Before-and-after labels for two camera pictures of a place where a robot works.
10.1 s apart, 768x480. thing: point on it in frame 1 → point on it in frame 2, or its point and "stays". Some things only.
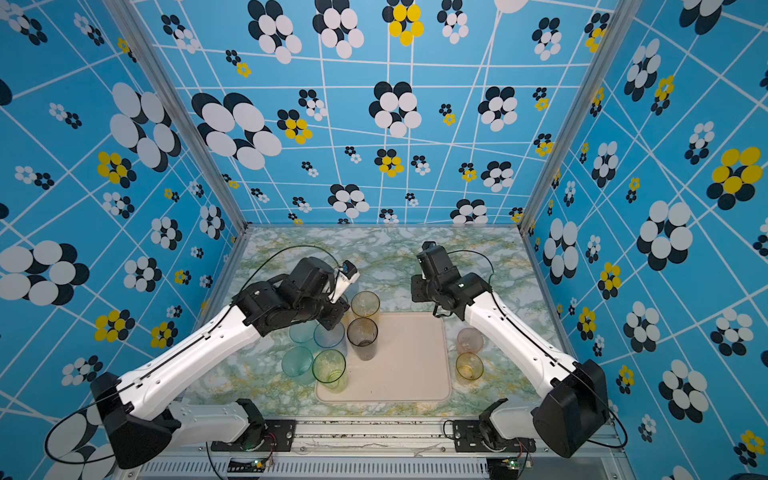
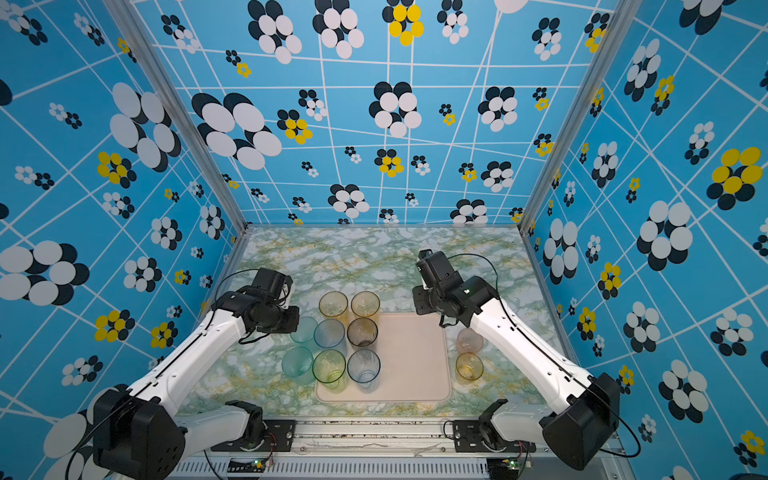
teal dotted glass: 302,332 stays
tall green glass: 329,369 stays
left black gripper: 341,308 → 295,312
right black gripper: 417,282 stays
